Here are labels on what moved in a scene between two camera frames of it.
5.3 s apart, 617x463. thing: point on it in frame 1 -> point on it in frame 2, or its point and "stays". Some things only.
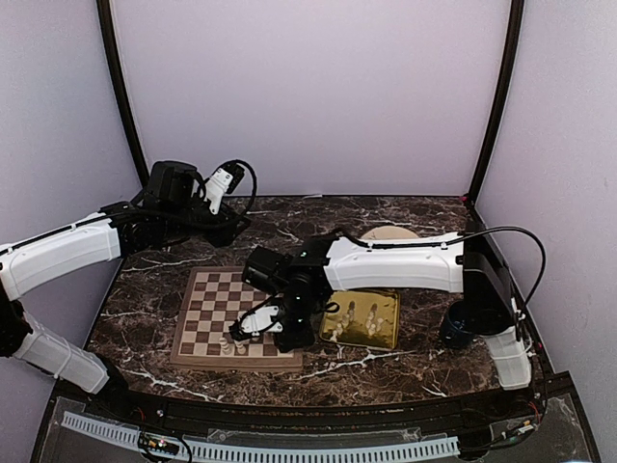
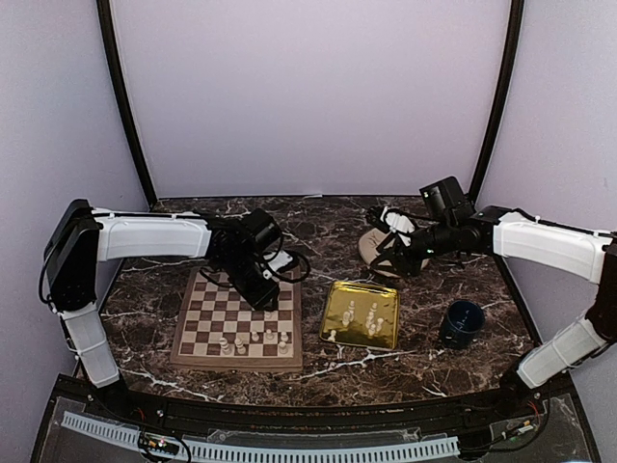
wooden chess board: x=215 y=296 stays
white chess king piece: x=241 y=348 stays
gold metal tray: x=362 y=318 stays
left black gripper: x=225 y=232 -> x=258 y=298
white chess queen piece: x=226 y=347 stays
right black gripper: x=302 y=338 -> x=404 y=262
